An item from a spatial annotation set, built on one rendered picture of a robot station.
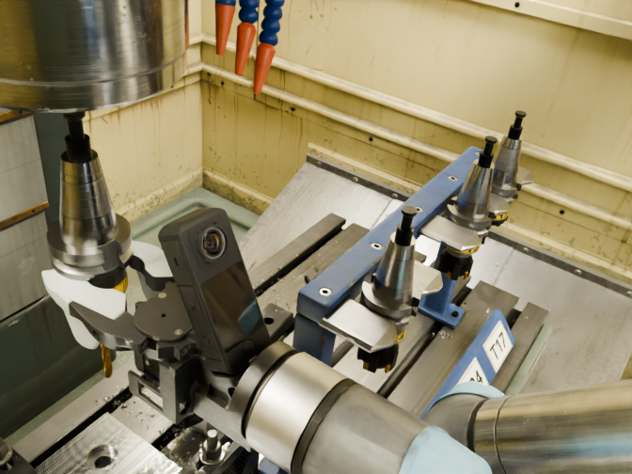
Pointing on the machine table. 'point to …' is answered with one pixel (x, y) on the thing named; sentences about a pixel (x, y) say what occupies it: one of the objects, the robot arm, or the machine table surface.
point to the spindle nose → (89, 53)
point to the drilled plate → (110, 431)
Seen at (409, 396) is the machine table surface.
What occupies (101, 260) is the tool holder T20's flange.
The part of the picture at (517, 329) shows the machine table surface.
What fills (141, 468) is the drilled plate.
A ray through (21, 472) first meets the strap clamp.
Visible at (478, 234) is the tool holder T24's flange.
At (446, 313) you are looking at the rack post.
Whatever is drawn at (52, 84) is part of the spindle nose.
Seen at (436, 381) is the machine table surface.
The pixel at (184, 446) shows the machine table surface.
